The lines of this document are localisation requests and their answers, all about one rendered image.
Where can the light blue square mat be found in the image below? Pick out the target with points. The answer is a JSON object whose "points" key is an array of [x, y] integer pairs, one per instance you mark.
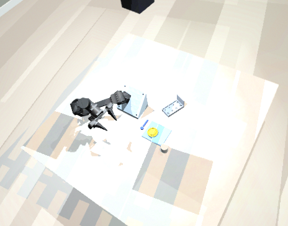
{"points": [[162, 135]]}

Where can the yellow round plate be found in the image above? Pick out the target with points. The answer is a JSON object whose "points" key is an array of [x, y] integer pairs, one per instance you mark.
{"points": [[152, 132]]}

